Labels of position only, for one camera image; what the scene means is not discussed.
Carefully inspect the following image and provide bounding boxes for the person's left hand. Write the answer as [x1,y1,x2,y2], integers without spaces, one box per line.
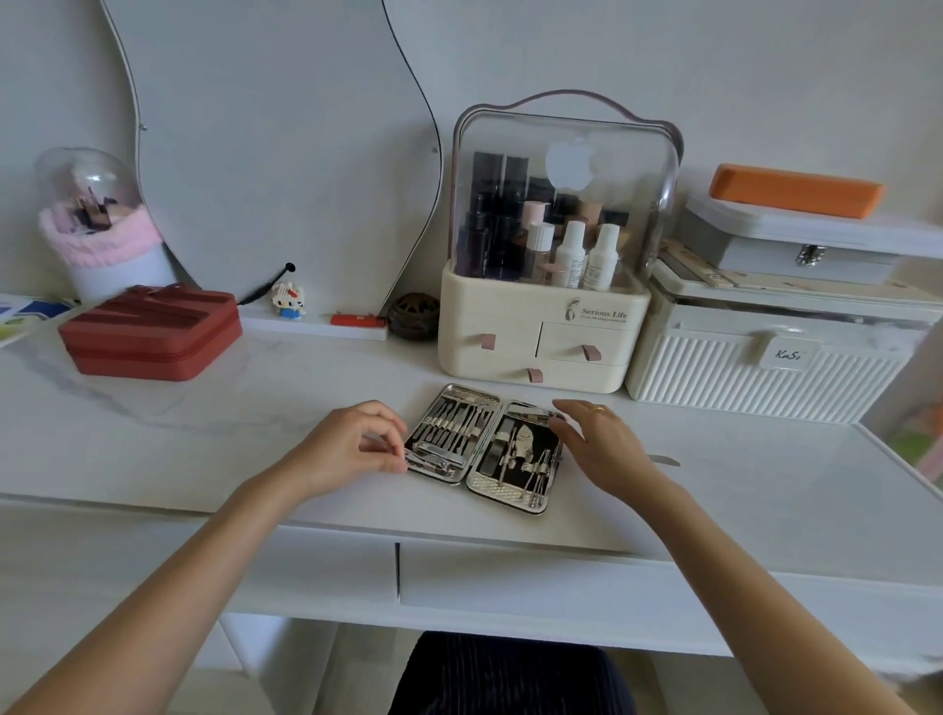
[283,401,410,504]

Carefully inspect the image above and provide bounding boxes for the person's right hand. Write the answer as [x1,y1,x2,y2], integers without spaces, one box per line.
[551,399,668,509]

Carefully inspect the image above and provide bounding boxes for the silver manicure kit case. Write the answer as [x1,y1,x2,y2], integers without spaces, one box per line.
[403,382,567,517]

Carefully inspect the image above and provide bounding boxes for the person's right forearm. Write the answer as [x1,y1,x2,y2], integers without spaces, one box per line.
[635,475,920,715]

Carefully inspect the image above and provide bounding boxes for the person's left forearm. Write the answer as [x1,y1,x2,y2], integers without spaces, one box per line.
[0,460,318,715]

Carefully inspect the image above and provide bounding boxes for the row of steel manicure tools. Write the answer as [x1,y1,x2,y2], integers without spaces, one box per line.
[414,394,498,456]

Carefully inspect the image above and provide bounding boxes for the wide cream organiser drawer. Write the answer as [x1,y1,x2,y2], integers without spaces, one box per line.
[442,361,629,393]

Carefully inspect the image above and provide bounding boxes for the cream cosmetic organiser clear lid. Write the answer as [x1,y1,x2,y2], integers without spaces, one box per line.
[438,89,685,396]

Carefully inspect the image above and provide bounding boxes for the dark brown carved ball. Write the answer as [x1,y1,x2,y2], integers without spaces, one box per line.
[387,292,442,344]

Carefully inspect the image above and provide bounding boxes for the white ribbed storage box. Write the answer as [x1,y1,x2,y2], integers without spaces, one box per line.
[625,256,943,427]

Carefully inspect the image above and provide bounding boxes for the white mirror base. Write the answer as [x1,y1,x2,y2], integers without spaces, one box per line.
[237,303,389,342]

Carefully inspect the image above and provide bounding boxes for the white cosmetic bottle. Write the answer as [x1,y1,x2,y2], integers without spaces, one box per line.
[581,223,622,293]
[552,220,589,290]

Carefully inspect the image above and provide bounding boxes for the white cat block figure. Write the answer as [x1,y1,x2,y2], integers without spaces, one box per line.
[270,281,307,322]

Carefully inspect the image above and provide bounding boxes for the wooden rulers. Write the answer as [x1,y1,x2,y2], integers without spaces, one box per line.
[657,239,742,290]

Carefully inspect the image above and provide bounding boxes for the group of dark cosmetic bottles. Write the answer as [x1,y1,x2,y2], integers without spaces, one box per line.
[454,151,533,281]

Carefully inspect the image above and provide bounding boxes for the person's dark ribbed trousers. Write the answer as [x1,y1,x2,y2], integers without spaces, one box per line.
[388,631,639,715]

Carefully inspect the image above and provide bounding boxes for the white box with metal latch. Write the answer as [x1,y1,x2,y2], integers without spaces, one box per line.
[676,192,943,287]

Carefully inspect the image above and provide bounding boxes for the red zip jewellery box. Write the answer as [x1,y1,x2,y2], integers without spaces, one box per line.
[57,283,245,383]

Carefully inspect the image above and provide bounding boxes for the white fruit-shaped sticker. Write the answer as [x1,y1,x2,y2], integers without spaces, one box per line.
[545,136,598,194]

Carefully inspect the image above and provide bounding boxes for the white round brush holder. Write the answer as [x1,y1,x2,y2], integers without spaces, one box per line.
[65,247,179,303]

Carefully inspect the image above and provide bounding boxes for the orange oblong case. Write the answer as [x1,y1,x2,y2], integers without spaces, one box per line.
[709,164,887,220]

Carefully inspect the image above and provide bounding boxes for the wavy frameless mirror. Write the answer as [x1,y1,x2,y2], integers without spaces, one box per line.
[99,0,444,310]

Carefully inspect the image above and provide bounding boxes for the pink green packet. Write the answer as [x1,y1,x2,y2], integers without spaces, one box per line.
[888,401,943,489]

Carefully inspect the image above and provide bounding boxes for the pink fluffy band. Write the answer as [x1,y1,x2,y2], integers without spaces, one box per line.
[38,202,165,268]

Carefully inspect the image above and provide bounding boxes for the colourful paper sheets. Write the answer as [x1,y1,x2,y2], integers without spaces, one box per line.
[0,293,79,349]

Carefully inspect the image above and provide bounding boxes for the bunch of makeup brushes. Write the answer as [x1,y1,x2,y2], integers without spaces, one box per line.
[70,186,126,229]

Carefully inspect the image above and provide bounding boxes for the clear dome cover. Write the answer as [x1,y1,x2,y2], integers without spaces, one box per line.
[34,146,145,222]

